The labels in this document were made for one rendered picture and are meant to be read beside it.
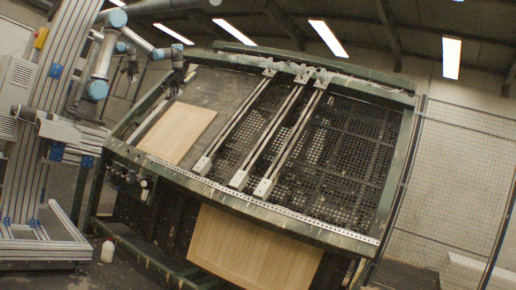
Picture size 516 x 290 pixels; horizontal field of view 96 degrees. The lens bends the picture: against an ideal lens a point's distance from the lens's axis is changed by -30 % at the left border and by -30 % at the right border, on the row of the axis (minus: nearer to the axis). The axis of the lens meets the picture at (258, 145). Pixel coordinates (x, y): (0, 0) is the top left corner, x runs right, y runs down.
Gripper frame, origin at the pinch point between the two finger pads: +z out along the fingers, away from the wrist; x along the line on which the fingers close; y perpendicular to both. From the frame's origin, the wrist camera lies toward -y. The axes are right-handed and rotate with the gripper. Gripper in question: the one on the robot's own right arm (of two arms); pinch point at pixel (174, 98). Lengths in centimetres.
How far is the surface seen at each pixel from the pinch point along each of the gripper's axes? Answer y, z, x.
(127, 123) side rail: 3, 33, 76
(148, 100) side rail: 30, 18, 79
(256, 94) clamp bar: 68, 7, -13
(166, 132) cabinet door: 14.6, 33.4, 30.8
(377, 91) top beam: 113, -5, -94
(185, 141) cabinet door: 16.8, 35.9, 10.1
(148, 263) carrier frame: -41, 110, -4
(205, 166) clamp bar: 6.0, 41.5, -21.9
